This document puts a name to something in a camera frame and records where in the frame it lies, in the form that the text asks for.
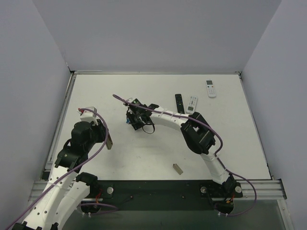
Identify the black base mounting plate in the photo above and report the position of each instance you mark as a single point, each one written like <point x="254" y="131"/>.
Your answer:
<point x="160" y="195"/>

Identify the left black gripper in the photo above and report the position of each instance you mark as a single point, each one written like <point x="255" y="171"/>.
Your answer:
<point x="102" y="132"/>

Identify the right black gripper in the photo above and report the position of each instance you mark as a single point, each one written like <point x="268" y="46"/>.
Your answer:
<point x="135" y="119"/>

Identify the black remote control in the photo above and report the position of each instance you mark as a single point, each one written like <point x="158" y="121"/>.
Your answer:
<point x="179" y="103"/>

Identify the aluminium frame rail left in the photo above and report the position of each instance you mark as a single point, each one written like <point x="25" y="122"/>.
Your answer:
<point x="52" y="151"/>

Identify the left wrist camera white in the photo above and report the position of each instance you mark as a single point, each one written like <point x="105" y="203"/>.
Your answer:
<point x="88" y="116"/>

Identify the beige white remote control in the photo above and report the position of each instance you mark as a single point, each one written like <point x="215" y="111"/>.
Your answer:
<point x="109" y="142"/>

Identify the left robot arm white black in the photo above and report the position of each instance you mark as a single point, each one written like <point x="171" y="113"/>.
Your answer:
<point x="67" y="186"/>

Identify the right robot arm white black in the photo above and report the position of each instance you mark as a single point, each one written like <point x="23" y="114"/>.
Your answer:
<point x="198" y="135"/>

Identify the beige battery cover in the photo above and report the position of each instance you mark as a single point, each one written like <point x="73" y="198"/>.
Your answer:
<point x="177" y="169"/>

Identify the small white remote control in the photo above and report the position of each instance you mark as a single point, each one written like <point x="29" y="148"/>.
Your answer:
<point x="192" y="105"/>

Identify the white remote with display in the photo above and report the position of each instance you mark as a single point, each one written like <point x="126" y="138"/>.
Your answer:
<point x="210" y="89"/>

